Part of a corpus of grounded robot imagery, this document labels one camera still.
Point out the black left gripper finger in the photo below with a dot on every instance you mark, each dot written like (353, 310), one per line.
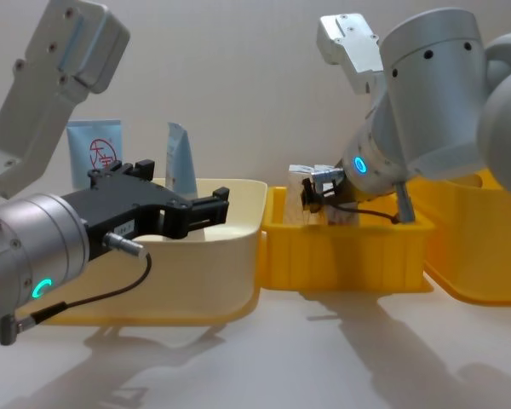
(142, 168)
(208, 209)

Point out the pale blue tube red emblem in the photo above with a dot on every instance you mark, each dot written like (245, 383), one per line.
(85, 145)

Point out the small yellow plastic bin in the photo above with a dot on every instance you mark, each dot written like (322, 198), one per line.
(345, 260)

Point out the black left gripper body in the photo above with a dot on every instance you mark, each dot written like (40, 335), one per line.
(119, 204)

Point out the large yellow plastic bin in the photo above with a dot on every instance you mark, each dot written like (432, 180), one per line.
(472, 238)

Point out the cream plastic bin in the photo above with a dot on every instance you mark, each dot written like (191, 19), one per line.
(187, 272)

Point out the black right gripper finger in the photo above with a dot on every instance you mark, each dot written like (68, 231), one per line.
(311, 195)

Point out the white and blue tube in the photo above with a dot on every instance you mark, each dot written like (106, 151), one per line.
(181, 162)

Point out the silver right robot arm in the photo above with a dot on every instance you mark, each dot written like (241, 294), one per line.
(434, 93)

